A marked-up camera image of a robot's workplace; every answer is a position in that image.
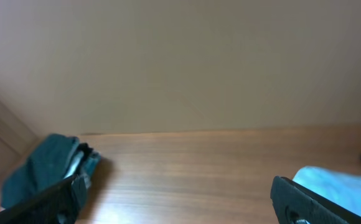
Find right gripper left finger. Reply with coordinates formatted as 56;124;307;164
0;175;87;224

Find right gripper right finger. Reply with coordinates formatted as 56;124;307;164
270;176;361;224

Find folded grey shorts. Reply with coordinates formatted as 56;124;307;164
1;134;101;208

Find light blue shirt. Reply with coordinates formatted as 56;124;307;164
293;166;361;216

